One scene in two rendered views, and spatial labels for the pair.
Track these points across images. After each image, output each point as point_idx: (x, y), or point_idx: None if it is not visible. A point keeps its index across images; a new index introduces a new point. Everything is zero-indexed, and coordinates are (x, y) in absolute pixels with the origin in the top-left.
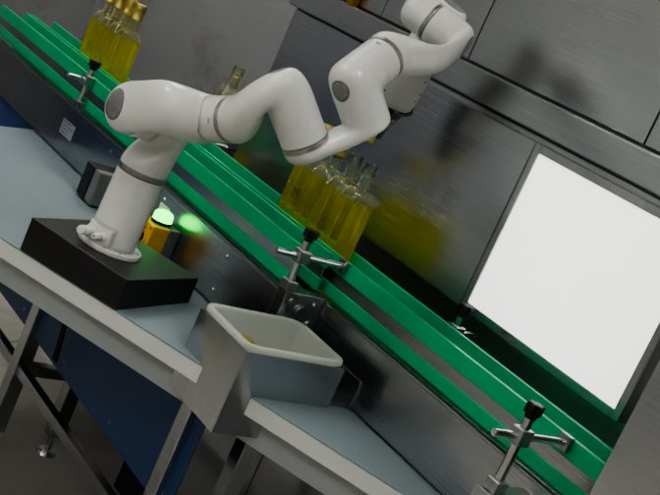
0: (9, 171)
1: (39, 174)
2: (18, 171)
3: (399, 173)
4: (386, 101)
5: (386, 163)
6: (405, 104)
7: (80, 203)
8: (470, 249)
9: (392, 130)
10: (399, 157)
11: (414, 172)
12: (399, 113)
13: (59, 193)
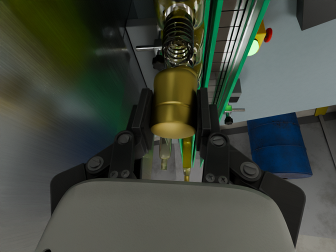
0: (262, 93)
1: (241, 97)
2: (255, 95)
3: (60, 49)
4: (216, 208)
5: (86, 83)
6: (105, 222)
7: (242, 78)
8: None
9: (85, 140)
10: (65, 85)
11: (12, 21)
12: (111, 170)
13: (248, 83)
